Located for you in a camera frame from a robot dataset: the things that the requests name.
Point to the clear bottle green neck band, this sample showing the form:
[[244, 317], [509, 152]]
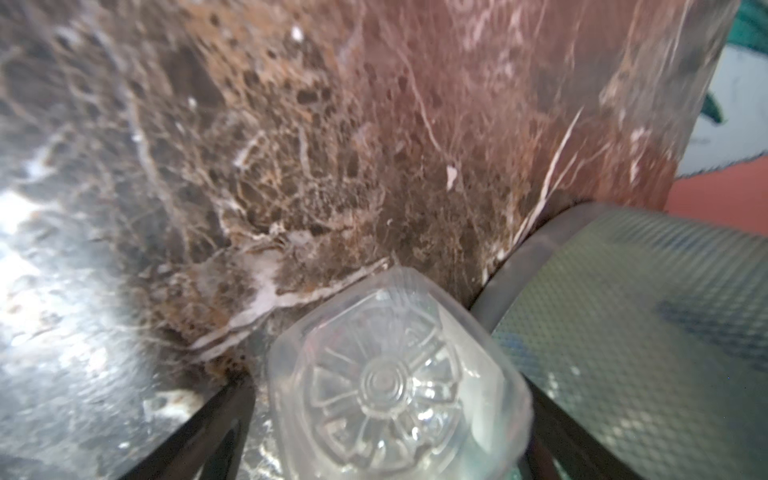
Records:
[[394, 379]]

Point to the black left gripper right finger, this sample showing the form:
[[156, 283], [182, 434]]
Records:
[[561, 448]]

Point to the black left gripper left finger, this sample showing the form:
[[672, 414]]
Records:
[[210, 444]]

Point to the grey mesh waste bin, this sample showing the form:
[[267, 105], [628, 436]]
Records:
[[649, 330]]

